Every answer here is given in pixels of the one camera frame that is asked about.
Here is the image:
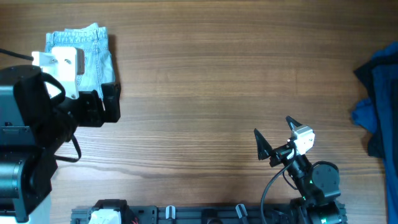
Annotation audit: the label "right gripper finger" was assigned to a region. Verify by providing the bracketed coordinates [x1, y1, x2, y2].
[254, 129, 273, 161]
[285, 116, 302, 131]

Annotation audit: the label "light blue denim shorts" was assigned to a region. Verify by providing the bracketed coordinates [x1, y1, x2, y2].
[45, 23, 116, 99]

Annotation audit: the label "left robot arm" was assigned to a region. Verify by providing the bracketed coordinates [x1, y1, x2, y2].
[1, 65, 121, 223]

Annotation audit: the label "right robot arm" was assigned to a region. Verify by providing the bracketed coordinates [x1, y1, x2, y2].
[254, 116, 346, 223]

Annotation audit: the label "dark blue clothes pile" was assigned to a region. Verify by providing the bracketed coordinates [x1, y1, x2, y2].
[351, 42, 397, 224]

